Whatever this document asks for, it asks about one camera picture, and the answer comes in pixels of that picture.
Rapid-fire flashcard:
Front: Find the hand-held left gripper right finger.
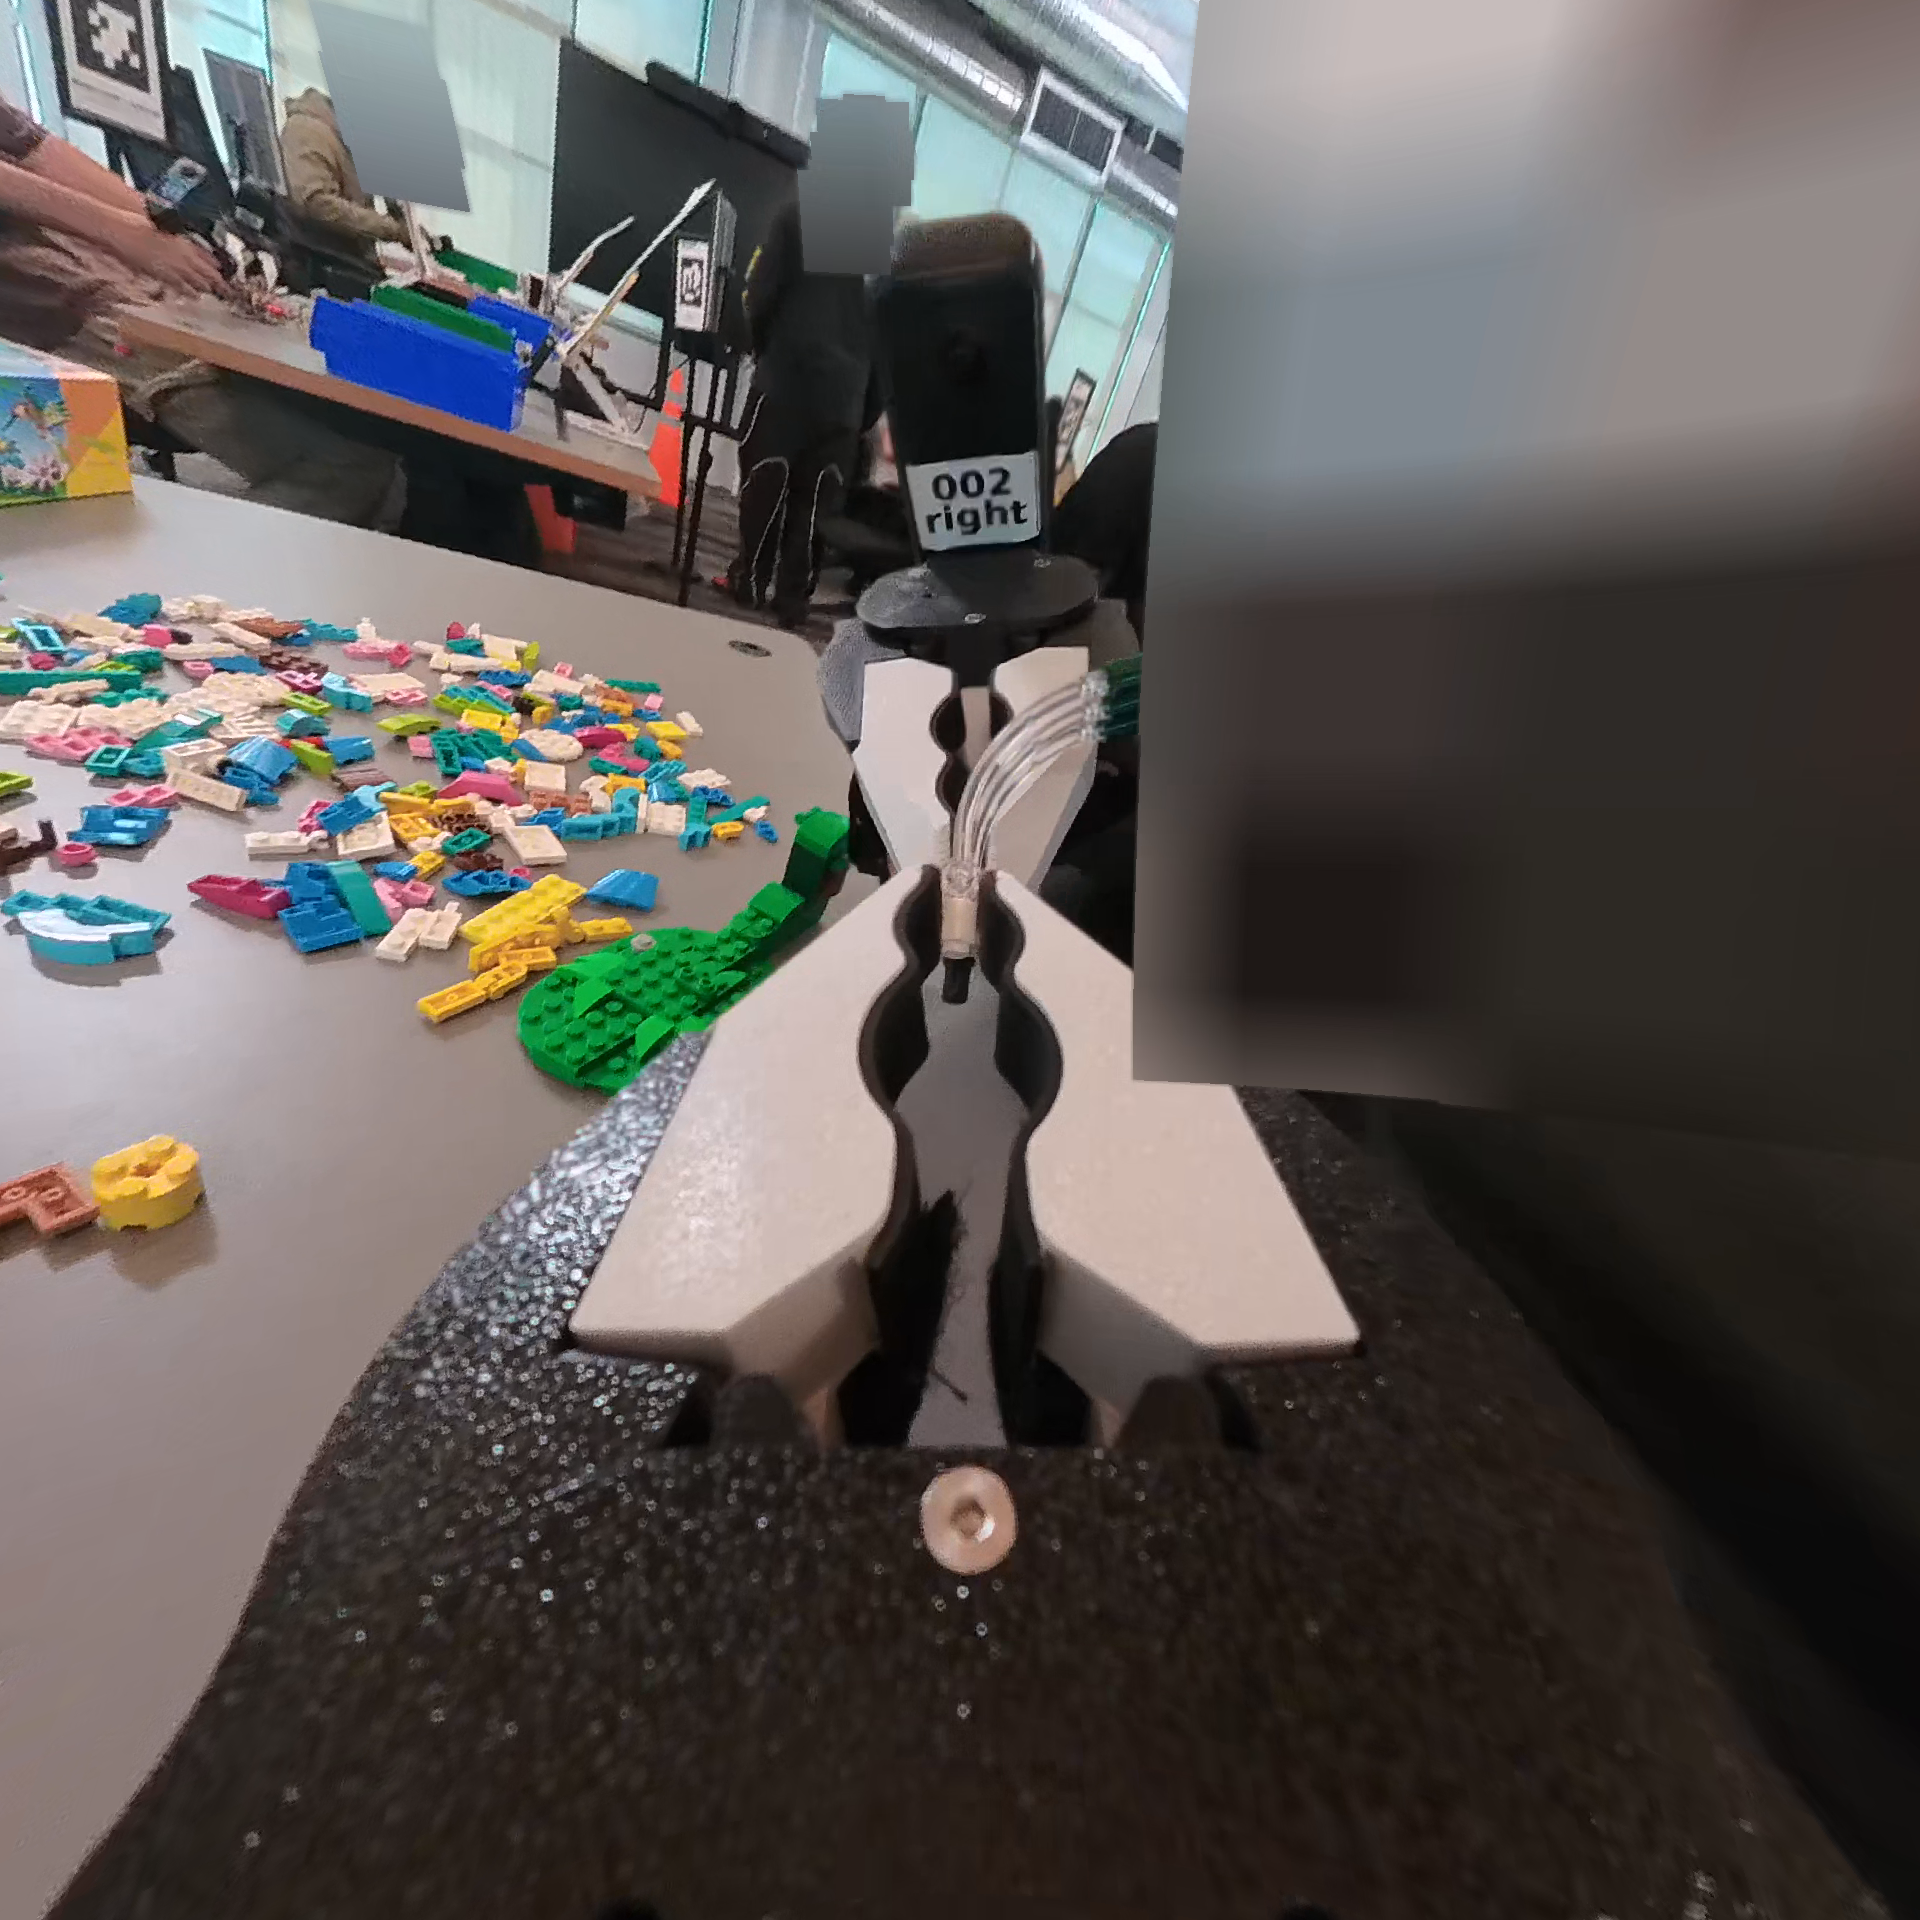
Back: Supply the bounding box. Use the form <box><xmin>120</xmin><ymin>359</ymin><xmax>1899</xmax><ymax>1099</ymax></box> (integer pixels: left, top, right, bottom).
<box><xmin>975</xmin><ymin>868</ymin><xmax>1365</xmax><ymax>1449</ymax></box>

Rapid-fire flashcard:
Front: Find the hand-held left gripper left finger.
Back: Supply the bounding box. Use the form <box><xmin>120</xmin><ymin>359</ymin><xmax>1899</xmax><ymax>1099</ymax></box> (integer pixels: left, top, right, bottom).
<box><xmin>569</xmin><ymin>868</ymin><xmax>942</xmax><ymax>1443</ymax></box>

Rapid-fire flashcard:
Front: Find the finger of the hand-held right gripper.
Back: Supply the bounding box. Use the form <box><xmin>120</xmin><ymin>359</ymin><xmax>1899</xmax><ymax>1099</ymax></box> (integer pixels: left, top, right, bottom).
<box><xmin>849</xmin><ymin>656</ymin><xmax>971</xmax><ymax>877</ymax></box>
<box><xmin>975</xmin><ymin>648</ymin><xmax>1110</xmax><ymax>888</ymax></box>

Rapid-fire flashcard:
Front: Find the clear tube with green end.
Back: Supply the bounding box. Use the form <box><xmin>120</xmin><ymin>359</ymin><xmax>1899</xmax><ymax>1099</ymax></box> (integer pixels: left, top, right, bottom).
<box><xmin>934</xmin><ymin>656</ymin><xmax>1146</xmax><ymax>1010</ymax></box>

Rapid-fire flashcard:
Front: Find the green brick plate assembly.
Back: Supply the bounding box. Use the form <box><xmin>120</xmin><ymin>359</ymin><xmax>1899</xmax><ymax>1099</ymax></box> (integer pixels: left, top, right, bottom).
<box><xmin>516</xmin><ymin>808</ymin><xmax>856</xmax><ymax>1095</ymax></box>

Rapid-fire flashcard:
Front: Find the large black screen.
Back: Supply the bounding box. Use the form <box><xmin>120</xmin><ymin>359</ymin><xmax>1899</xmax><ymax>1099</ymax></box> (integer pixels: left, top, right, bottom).
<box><xmin>552</xmin><ymin>37</ymin><xmax>812</xmax><ymax>322</ymax></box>

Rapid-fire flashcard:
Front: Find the pile of colourful toy bricks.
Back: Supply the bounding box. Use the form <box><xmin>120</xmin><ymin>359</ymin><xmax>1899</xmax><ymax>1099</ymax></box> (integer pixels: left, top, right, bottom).
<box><xmin>0</xmin><ymin>589</ymin><xmax>779</xmax><ymax>1025</ymax></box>

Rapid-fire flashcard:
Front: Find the long work table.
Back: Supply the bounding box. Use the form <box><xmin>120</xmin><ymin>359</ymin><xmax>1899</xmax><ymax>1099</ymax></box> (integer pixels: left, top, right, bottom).
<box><xmin>120</xmin><ymin>307</ymin><xmax>666</xmax><ymax>506</ymax></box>

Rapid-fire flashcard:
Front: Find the blue plastic bin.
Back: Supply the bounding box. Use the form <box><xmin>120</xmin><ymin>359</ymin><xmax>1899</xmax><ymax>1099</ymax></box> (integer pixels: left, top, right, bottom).
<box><xmin>306</xmin><ymin>290</ymin><xmax>529</xmax><ymax>433</ymax></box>

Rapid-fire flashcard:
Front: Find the yellow round brick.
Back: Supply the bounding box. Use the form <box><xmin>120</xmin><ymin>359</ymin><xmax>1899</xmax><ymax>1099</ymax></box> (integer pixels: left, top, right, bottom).
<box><xmin>90</xmin><ymin>1135</ymin><xmax>205</xmax><ymax>1233</ymax></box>

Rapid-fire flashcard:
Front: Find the brown angled brick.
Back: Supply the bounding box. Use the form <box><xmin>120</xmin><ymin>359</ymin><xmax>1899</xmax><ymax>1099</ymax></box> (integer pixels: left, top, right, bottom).
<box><xmin>0</xmin><ymin>1164</ymin><xmax>103</xmax><ymax>1240</ymax></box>

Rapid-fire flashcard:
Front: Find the colourful toy box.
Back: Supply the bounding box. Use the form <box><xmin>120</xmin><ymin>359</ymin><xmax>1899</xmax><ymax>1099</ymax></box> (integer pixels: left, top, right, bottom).
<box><xmin>0</xmin><ymin>338</ymin><xmax>134</xmax><ymax>508</ymax></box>

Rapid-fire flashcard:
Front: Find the black and white marker poster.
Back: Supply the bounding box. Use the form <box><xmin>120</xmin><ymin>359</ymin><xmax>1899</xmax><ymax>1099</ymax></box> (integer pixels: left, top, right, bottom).
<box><xmin>46</xmin><ymin>0</ymin><xmax>171</xmax><ymax>142</ymax></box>

